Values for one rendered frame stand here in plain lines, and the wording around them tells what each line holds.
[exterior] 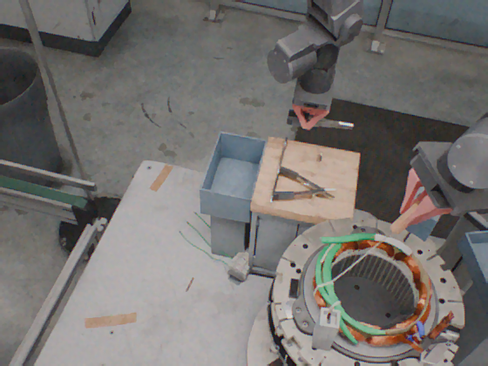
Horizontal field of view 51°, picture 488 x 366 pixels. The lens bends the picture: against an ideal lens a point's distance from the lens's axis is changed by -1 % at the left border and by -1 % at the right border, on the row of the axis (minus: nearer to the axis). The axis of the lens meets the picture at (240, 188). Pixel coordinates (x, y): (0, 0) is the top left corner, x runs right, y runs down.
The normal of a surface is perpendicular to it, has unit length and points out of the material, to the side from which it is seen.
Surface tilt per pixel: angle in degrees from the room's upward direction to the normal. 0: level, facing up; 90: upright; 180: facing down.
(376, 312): 0
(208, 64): 0
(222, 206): 90
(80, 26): 90
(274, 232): 90
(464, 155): 75
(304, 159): 0
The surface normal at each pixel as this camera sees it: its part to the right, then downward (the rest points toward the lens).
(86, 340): 0.03, -0.62
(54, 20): -0.27, 0.75
